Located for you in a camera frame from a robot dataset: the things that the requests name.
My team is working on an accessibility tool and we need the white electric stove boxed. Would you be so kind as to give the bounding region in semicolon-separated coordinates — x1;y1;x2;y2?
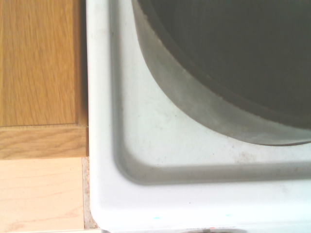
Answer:
82;0;311;233

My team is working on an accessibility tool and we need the large brown wooden board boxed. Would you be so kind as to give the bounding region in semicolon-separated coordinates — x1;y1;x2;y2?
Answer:
0;0;89;160

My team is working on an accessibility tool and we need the dark saucepan with steel handle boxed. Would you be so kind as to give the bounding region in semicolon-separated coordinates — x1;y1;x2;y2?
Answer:
131;0;311;147

